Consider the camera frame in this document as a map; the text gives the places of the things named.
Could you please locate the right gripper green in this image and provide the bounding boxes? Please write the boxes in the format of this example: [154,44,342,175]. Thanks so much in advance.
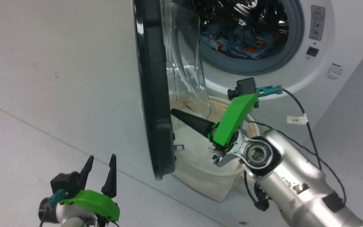
[170,94,259,158]

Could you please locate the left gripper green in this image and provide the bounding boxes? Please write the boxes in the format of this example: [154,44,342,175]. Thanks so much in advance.
[60,154,120,223]

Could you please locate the black round washing machine door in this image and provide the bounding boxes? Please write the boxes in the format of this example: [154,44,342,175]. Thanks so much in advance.
[133,0,212,181]

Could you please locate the blue bear print garment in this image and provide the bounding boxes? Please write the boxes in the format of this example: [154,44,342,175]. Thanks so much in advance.
[200,22,283,60]

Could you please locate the cream fabric laundry basket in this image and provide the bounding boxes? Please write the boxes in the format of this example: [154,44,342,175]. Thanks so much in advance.
[169,96,261,202]

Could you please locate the grey rubber door gasket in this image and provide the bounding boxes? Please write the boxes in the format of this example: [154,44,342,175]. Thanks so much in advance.
[197,0,305,76]

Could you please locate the steel washing machine drum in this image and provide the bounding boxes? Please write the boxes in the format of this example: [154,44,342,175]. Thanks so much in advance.
[194,0,290,36]

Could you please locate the white washing machine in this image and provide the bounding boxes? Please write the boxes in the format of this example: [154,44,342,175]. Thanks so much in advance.
[169,0,363,145]

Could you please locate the grey warning sticker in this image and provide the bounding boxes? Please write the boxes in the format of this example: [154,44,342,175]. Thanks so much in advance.
[309,5,326,41]

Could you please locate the teal left camera connector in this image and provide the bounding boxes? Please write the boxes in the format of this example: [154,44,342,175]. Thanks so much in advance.
[49,189,67,204]

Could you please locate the teal camera connector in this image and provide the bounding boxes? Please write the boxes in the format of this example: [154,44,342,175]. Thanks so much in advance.
[49,189,67,204]
[256,85,283,96]

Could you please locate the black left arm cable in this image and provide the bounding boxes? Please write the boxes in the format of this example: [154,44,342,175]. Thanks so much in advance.
[39,202,51,227]

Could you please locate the teal right camera connector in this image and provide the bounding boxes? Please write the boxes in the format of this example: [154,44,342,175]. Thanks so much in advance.
[256,85,283,96]

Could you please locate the white cable tag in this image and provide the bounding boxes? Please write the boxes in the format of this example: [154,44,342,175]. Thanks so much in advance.
[287,115,308,125]

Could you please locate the black cable under right arm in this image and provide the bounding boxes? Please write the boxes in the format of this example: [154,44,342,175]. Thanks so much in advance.
[244,172,270,212]

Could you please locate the black right camera cable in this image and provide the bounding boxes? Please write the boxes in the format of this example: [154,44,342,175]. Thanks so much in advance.
[281,89,324,174]

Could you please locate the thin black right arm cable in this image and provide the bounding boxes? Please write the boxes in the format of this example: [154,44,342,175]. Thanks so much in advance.
[249,121,348,204]

